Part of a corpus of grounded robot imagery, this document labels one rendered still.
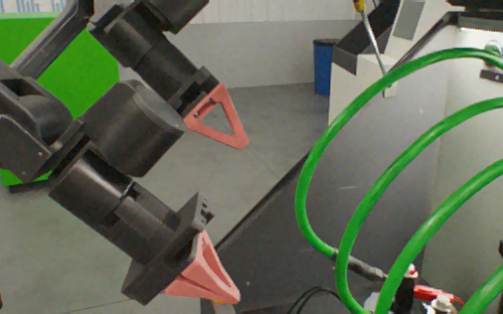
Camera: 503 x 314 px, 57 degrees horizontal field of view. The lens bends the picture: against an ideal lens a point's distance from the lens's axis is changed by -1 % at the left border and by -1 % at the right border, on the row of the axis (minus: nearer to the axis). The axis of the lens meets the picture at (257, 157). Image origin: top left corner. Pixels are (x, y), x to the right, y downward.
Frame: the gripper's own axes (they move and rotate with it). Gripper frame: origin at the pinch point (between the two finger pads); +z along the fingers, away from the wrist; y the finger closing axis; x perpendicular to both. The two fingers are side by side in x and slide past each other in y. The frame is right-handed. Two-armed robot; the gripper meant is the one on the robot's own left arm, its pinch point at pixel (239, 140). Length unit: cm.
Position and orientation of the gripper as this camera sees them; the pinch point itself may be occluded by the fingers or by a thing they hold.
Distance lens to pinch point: 57.6
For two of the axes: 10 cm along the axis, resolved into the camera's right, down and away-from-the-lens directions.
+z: 7.1, 6.9, 1.5
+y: -1.1, -1.0, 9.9
